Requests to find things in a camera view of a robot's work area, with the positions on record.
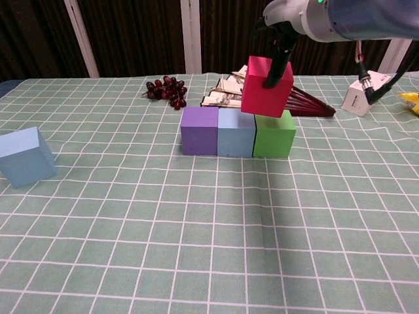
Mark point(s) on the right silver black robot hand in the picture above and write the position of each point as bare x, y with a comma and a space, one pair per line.
284, 13

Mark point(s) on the red foam cube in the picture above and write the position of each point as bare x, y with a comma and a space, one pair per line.
262, 98

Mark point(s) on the painted paper folding fan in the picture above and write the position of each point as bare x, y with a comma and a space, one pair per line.
307, 104

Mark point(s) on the light blue foam cube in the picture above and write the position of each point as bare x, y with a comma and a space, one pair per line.
235, 137
26, 160

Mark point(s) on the white cardboard box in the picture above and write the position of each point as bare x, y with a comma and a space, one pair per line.
353, 99

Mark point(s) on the dark red grape bunch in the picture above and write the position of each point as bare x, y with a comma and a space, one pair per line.
167, 91

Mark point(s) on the green checked tablecloth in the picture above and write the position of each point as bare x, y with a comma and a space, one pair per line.
209, 235

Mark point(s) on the blue padded table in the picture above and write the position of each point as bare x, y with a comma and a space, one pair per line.
3, 87

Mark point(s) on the green foam cube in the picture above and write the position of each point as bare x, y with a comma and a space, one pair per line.
273, 139

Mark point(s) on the dark pleated curtain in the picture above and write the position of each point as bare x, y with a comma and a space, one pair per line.
140, 36

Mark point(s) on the purple foam cube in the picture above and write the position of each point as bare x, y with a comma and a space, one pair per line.
199, 135

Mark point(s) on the yellow snack bag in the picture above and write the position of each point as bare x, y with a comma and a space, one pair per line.
412, 101

